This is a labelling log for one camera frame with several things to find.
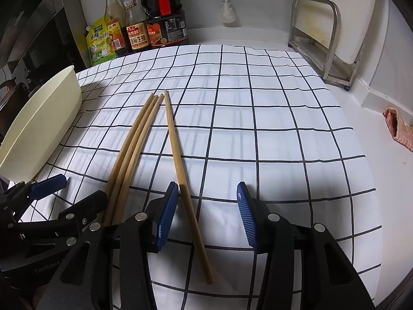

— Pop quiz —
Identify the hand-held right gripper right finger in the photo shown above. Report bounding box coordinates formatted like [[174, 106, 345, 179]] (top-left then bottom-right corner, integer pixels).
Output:
[[236, 181, 376, 310]]

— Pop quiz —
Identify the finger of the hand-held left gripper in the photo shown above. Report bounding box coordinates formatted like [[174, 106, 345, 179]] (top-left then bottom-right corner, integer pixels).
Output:
[[0, 174, 68, 226], [0, 190, 108, 259]]

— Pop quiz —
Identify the white grid tablecloth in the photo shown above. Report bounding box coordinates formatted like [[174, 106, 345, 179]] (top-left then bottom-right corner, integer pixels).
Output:
[[22, 43, 383, 310]]

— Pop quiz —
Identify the yellow green seasoning pouch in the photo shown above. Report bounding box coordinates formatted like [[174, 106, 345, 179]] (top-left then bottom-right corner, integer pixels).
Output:
[[84, 16, 117, 67]]

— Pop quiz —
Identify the large dark sauce jug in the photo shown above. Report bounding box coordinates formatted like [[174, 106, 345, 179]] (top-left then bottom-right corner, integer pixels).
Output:
[[141, 0, 190, 49]]

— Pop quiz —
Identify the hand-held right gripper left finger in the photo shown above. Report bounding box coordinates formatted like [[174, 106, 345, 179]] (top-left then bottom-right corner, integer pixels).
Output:
[[42, 181, 179, 310]]

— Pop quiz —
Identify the pink cloth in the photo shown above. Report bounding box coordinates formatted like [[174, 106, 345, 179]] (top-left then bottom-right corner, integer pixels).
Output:
[[382, 106, 413, 152]]

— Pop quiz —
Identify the white cutting board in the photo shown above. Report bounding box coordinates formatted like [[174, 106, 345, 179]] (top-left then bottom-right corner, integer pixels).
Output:
[[295, 0, 378, 62]]

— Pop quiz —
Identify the yellow cap orange label bottle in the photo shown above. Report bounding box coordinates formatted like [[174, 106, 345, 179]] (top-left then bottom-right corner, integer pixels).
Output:
[[103, 0, 128, 57]]

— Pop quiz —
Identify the clear bottle red label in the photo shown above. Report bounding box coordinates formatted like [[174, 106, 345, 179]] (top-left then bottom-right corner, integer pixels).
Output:
[[120, 0, 150, 52]]

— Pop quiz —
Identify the cream plastic container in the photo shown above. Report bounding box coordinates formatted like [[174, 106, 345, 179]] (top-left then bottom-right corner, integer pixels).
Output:
[[0, 65, 83, 181]]

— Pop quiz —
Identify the long wooden chopstick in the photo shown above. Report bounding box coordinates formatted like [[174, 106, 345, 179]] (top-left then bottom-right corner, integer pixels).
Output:
[[164, 89, 214, 285], [112, 94, 164, 227], [106, 94, 159, 227], [102, 93, 155, 227]]

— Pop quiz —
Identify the dark kitchen appliance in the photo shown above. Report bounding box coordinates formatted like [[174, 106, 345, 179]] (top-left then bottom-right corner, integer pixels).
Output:
[[0, 0, 88, 110]]

